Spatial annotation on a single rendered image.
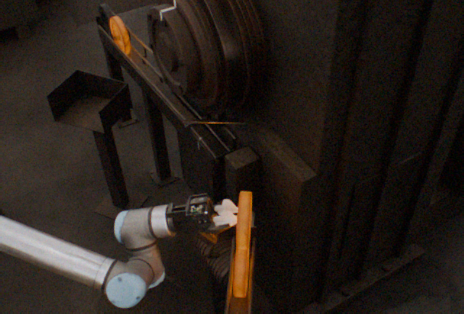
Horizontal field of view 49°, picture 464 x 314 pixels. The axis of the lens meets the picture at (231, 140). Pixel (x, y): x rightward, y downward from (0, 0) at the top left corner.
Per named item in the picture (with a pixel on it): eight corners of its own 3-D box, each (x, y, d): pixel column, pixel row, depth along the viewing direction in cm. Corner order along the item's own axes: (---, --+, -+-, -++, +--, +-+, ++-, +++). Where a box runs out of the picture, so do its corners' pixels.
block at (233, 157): (250, 190, 188) (250, 142, 172) (262, 204, 183) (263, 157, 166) (225, 201, 184) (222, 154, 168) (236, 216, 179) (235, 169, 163)
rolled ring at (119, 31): (125, 62, 251) (132, 60, 252) (123, 35, 235) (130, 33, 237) (111, 37, 259) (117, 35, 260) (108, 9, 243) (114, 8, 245)
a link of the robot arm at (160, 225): (161, 244, 144) (167, 217, 151) (177, 242, 142) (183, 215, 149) (148, 225, 138) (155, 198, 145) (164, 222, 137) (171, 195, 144)
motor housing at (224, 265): (226, 292, 220) (222, 214, 183) (254, 333, 205) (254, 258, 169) (199, 307, 215) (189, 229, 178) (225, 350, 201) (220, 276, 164)
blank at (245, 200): (252, 180, 142) (241, 179, 142) (249, 221, 129) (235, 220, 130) (251, 219, 151) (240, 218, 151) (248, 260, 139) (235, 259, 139)
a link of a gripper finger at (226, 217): (241, 211, 133) (208, 215, 135) (247, 225, 137) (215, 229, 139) (242, 201, 135) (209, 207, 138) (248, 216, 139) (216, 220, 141)
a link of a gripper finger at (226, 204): (242, 201, 135) (209, 207, 138) (248, 216, 139) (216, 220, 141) (243, 193, 138) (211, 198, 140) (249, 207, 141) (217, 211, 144)
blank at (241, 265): (249, 252, 156) (238, 251, 157) (249, 233, 143) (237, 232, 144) (246, 303, 148) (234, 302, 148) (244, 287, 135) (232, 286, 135)
